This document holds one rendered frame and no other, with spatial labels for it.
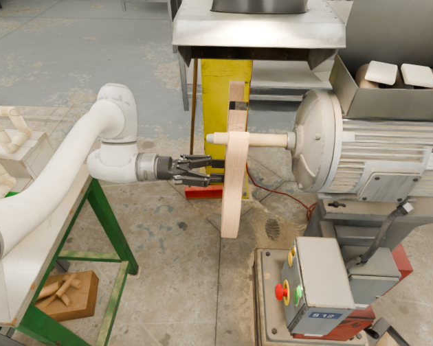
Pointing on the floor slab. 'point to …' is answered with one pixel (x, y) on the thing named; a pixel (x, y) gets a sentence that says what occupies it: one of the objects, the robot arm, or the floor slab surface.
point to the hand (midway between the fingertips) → (223, 170)
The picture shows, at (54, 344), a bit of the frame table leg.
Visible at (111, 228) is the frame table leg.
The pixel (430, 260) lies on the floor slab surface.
